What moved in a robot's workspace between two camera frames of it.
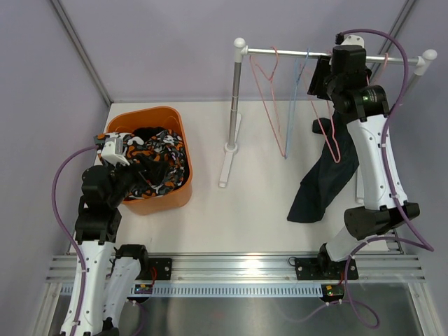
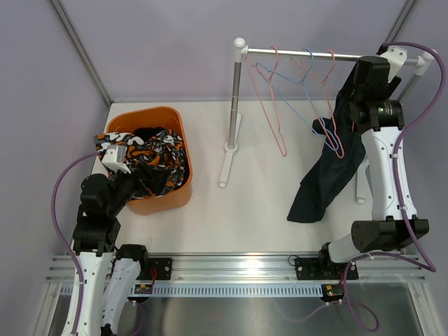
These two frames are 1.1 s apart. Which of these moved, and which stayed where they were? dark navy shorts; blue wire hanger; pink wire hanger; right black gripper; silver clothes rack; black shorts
Moved: right black gripper; blue wire hanger
Stayed: dark navy shorts; pink wire hanger; silver clothes rack; black shorts
